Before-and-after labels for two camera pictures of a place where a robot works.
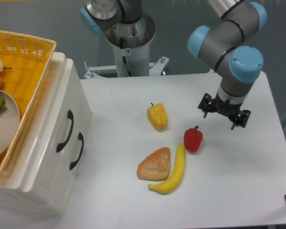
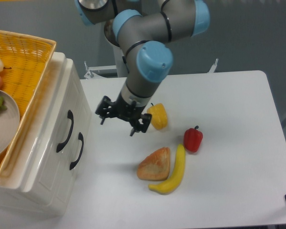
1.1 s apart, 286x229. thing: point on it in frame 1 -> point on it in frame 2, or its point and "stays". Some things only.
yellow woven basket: (25, 58) stays
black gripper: (226, 108) -> (107, 108)
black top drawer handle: (70, 116) stays
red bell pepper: (192, 139) stays
